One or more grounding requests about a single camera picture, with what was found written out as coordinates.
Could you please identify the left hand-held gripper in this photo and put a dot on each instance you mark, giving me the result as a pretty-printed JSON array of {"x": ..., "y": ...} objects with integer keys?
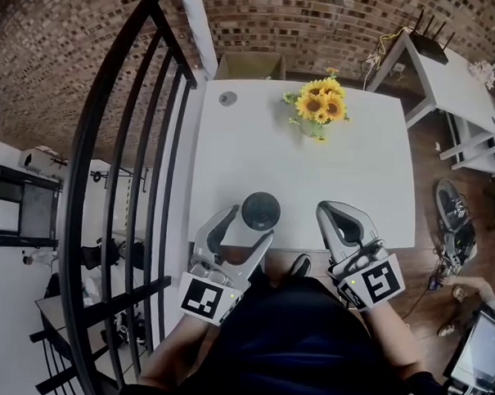
[{"x": 204, "y": 301}]

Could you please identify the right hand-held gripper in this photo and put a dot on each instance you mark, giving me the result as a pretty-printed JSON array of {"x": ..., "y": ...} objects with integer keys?
[{"x": 375, "y": 280}]

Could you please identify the black round ball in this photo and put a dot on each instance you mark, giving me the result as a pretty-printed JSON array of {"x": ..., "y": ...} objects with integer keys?
[{"x": 261, "y": 211}]

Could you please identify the person's right forearm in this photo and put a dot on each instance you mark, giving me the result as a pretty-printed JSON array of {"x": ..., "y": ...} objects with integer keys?
[{"x": 392, "y": 342}]

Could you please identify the person's left forearm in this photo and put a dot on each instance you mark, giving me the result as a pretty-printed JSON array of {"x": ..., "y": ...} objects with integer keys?
[{"x": 175, "y": 353}]

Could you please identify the person's right hand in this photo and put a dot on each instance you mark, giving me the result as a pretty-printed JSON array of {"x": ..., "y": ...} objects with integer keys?
[{"x": 357, "y": 263}]

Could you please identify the person's left hand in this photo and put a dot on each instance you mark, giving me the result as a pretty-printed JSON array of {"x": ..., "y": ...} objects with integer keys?
[{"x": 211, "y": 271}]

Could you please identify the person's dark shoe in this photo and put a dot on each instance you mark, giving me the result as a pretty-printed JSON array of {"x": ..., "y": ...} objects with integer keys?
[{"x": 301, "y": 265}]

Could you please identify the black office chair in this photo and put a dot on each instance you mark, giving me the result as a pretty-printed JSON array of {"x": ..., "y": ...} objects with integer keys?
[{"x": 110, "y": 254}]

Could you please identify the person's blue clothing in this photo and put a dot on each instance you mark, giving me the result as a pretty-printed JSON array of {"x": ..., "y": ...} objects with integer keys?
[{"x": 298, "y": 350}]

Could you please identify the sunflowers in white pot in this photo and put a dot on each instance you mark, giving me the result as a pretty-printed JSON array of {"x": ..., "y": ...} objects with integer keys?
[{"x": 317, "y": 103}]

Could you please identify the grey table grommet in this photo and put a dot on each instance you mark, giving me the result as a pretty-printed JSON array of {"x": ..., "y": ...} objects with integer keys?
[{"x": 227, "y": 98}]

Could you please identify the black metal railing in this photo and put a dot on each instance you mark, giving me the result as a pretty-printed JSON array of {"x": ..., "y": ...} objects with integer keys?
[{"x": 78, "y": 185}]

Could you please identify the cardboard box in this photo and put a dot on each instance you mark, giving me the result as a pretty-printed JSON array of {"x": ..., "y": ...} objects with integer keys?
[{"x": 249, "y": 67}]

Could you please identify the black framed tablet screen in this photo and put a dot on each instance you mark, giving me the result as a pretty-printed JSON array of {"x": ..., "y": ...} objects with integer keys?
[{"x": 480, "y": 350}]

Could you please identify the white side table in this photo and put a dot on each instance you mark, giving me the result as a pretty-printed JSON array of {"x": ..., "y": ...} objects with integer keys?
[{"x": 461, "y": 79}]

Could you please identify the grey desk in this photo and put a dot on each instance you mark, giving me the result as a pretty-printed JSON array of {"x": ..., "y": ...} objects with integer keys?
[{"x": 51, "y": 319}]

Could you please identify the black framed glass door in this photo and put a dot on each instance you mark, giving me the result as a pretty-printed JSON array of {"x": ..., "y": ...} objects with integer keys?
[{"x": 36, "y": 208}]

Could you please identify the black router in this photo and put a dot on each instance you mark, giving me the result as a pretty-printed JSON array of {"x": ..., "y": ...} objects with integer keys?
[{"x": 432, "y": 49}]

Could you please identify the white fluffy ornament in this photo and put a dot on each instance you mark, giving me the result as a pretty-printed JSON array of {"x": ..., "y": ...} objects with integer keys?
[{"x": 482, "y": 72}]

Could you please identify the white box with black mark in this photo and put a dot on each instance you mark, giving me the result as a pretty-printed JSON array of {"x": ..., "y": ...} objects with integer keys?
[{"x": 33, "y": 158}]

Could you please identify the white pipe column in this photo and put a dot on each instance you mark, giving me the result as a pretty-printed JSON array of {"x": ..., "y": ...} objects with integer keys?
[{"x": 194, "y": 18}]

